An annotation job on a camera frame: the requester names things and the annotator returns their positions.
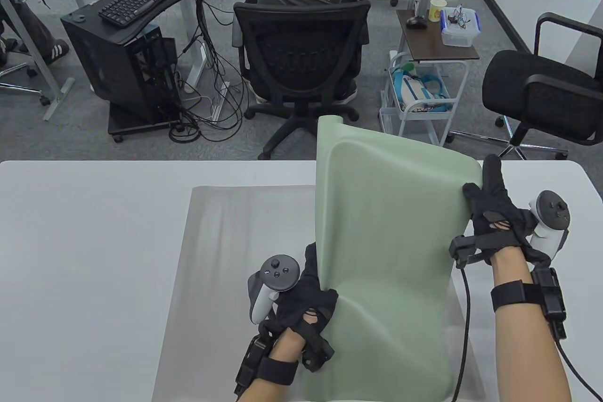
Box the person's right hand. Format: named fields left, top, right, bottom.
left=463, top=154, right=538, bottom=264

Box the person's left hand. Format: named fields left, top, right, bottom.
left=273, top=242, right=339, bottom=341

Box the grey white hand controller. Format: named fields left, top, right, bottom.
left=248, top=255, right=301, bottom=325
left=528, top=190, right=570, bottom=256

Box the grey desk mat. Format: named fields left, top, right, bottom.
left=152, top=185, right=486, bottom=402

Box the pale green desk mat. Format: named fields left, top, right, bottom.
left=315, top=115, right=485, bottom=402

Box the person's right forearm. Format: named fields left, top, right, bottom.
left=490, top=246, right=573, bottom=402

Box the black right glove sensor box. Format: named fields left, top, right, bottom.
left=449, top=235, right=490, bottom=268

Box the black glove sensor box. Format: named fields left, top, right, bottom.
left=301, top=336, right=335, bottom=372
left=449, top=235, right=490, bottom=268

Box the black left glove sensor box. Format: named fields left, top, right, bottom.
left=301, top=336, right=335, bottom=372

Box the black armchair with chrome legs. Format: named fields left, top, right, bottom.
left=448, top=12, right=603, bottom=161

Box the blue and white bag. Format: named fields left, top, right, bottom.
left=391, top=65, right=450, bottom=114

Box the clear box with blue latches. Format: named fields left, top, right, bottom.
left=440, top=7, right=482, bottom=48

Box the brown side table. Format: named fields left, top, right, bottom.
left=396, top=8, right=480, bottom=63

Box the white power strip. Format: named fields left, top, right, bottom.
left=212, top=82, right=230, bottom=123

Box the black rolling computer platform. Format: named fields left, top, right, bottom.
left=107, top=105, right=184, bottom=142

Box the black mesh office chair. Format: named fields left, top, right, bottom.
left=233, top=0, right=371, bottom=161

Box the black computer tower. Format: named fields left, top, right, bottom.
left=60, top=4, right=182, bottom=125

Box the chrome office chair base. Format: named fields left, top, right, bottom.
left=0, top=62, right=51, bottom=107

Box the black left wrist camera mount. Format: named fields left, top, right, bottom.
left=234, top=334, right=300, bottom=395

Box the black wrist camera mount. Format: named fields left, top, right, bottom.
left=491, top=268, right=568, bottom=339
left=234, top=334, right=300, bottom=395

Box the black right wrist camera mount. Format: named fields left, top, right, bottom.
left=491, top=268, right=568, bottom=339

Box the black glove sensor cable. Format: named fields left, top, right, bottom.
left=452, top=265, right=472, bottom=402

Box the white wire rolling cart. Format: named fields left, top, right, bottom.
left=379, top=51, right=469, bottom=161

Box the bundle of black cables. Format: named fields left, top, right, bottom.
left=169, top=0, right=250, bottom=143

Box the grey metal desk frame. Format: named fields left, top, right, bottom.
left=0, top=0, right=76, bottom=122

